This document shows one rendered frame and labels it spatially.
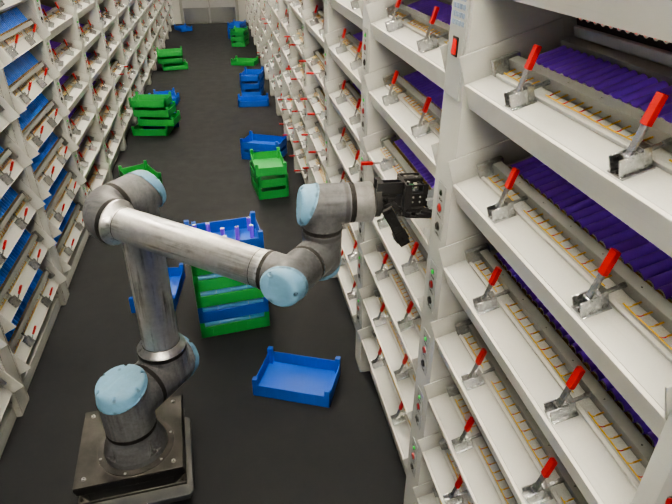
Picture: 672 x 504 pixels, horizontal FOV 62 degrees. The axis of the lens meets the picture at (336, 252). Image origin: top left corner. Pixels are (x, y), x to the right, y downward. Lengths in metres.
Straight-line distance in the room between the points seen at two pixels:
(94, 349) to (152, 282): 0.98
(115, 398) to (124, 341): 0.88
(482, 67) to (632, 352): 0.55
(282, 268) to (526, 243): 0.49
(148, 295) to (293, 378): 0.80
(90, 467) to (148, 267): 0.66
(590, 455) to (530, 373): 0.16
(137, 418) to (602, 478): 1.31
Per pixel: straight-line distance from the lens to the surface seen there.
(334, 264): 1.27
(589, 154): 0.76
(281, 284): 1.15
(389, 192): 1.24
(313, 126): 3.23
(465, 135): 1.09
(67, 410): 2.37
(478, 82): 1.05
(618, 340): 0.76
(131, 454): 1.88
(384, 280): 1.82
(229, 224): 2.47
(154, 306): 1.72
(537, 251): 0.90
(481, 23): 1.04
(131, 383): 1.77
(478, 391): 1.19
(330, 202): 1.20
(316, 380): 2.26
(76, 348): 2.65
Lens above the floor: 1.56
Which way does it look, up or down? 31 degrees down
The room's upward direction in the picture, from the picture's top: straight up
